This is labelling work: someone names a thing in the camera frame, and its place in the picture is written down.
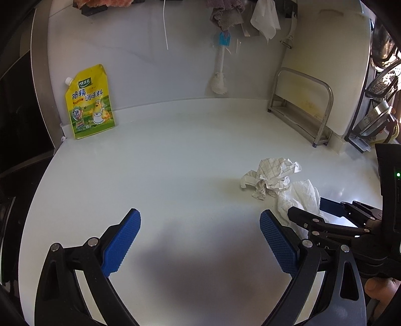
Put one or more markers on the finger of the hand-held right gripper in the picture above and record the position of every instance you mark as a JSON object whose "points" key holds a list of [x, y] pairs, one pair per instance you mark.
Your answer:
{"points": [[313, 218], [330, 207]]}

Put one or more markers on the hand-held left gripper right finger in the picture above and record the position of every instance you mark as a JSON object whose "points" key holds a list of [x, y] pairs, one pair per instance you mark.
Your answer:
{"points": [[278, 243]]}

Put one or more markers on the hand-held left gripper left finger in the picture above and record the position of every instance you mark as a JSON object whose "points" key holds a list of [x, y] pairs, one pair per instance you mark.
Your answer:
{"points": [[122, 241]]}

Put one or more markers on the white tissue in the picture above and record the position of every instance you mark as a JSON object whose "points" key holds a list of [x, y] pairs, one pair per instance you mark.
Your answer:
{"points": [[300, 194]]}

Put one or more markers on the checked paper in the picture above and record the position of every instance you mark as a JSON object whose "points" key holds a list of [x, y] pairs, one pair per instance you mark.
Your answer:
{"points": [[272, 172]]}

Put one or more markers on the person's right hand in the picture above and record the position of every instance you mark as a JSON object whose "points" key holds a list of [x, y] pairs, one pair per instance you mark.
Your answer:
{"points": [[380, 288]]}

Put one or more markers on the yellow green tube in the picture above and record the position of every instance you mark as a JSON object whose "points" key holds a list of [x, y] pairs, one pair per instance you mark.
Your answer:
{"points": [[397, 130]]}

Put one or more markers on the steel strainer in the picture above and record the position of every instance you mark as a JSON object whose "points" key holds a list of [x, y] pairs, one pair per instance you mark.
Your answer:
{"points": [[376, 116]]}

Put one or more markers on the metal cutting board rack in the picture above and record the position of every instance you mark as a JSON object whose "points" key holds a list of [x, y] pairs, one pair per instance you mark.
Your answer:
{"points": [[329, 103]]}

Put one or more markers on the yellow seasoning pouch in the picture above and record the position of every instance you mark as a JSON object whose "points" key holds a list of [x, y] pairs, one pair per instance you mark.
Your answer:
{"points": [[91, 106]]}

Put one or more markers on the perforated steel steamer plate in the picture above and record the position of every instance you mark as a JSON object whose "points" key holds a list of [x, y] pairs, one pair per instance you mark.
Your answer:
{"points": [[390, 80]]}

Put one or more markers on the white cutting board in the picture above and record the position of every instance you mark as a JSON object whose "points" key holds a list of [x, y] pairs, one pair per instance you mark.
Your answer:
{"points": [[338, 47]]}

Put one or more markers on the black cooktop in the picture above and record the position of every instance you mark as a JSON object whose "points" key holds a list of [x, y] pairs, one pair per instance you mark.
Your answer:
{"points": [[18, 109]]}

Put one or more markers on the stainless steel bowl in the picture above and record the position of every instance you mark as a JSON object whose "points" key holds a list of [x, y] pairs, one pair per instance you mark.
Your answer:
{"points": [[385, 44]]}

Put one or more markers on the white bottle brush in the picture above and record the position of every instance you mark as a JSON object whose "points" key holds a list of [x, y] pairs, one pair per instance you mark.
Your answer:
{"points": [[221, 62]]}

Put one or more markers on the stainless steel trim strip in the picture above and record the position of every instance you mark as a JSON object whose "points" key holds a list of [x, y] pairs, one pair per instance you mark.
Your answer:
{"points": [[42, 78]]}

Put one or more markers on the white peeler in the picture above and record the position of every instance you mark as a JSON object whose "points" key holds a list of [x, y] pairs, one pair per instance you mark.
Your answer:
{"points": [[293, 28]]}

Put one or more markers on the white hanging cloth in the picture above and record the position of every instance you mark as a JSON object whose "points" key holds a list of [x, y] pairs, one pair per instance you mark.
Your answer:
{"points": [[264, 15]]}

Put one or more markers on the grey hanging cloth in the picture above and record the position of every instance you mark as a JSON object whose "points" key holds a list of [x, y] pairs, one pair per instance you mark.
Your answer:
{"points": [[225, 17]]}

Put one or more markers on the pink hanging cloth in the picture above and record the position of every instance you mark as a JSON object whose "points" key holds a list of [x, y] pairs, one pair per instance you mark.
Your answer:
{"points": [[103, 3]]}

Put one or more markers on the black wall hook rail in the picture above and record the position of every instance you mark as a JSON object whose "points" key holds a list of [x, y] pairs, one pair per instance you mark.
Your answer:
{"points": [[89, 12]]}

